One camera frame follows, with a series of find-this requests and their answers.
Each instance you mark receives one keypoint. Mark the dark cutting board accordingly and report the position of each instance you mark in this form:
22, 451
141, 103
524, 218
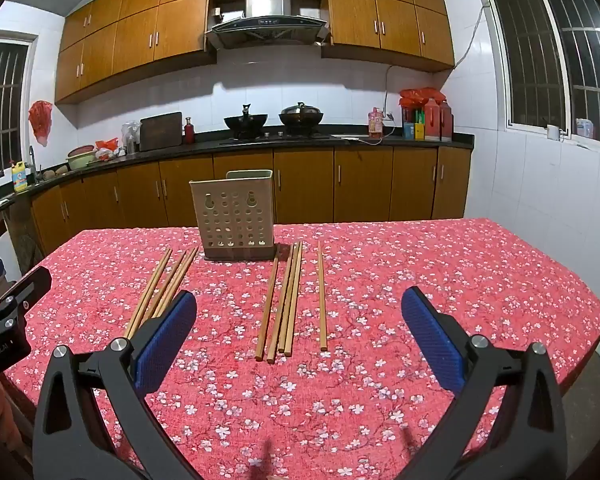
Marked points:
160, 132

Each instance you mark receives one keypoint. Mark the red and white plastic bag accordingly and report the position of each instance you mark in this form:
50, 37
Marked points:
106, 147

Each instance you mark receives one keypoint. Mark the green basin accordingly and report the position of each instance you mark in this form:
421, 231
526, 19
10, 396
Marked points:
82, 160

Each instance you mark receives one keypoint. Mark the black gas stove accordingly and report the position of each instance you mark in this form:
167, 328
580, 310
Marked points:
275, 136

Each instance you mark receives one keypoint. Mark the white adapter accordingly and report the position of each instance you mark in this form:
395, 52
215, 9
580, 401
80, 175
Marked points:
554, 132

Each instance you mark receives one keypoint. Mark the yellow detergent bottle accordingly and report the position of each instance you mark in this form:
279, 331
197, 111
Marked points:
20, 177

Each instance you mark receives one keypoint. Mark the black kitchen countertop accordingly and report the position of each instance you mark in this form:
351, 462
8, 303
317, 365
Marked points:
200, 136

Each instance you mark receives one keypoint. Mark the green and yellow box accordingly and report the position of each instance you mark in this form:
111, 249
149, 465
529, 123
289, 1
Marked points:
419, 127

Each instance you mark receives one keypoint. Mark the clear plastic bag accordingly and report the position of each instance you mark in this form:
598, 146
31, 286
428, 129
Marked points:
130, 135

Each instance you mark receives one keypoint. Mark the red crumpled plastic bag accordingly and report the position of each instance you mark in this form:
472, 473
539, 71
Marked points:
420, 95

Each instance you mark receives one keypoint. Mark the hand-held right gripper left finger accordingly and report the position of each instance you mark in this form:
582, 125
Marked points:
167, 340

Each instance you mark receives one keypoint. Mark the beige perforated chopstick holder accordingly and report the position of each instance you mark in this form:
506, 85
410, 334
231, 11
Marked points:
230, 190

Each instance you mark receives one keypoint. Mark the large barred sliding window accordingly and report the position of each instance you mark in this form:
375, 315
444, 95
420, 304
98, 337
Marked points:
530, 60

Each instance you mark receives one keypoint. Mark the steel range hood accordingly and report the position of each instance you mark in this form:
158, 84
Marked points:
267, 2

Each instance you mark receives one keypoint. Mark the wooden base cabinets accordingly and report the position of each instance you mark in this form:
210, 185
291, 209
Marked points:
360, 185

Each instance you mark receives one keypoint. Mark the red floral tablecloth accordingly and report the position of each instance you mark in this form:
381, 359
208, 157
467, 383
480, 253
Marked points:
380, 260

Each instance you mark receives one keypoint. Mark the blue box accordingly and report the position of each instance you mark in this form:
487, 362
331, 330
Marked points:
408, 130

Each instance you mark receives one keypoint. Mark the metal faucet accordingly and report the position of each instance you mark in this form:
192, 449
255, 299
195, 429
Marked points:
31, 157

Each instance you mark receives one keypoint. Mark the red bottle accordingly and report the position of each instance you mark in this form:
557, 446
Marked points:
189, 132

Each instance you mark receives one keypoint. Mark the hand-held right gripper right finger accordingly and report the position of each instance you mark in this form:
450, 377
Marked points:
430, 340

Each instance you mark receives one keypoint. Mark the pink bottle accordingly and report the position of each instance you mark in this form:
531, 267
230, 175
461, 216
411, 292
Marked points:
375, 122

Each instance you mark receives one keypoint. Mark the black wok with lid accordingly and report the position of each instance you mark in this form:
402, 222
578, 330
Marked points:
301, 116

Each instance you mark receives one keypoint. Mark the red hanging plastic bag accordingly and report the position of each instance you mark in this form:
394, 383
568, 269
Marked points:
41, 117

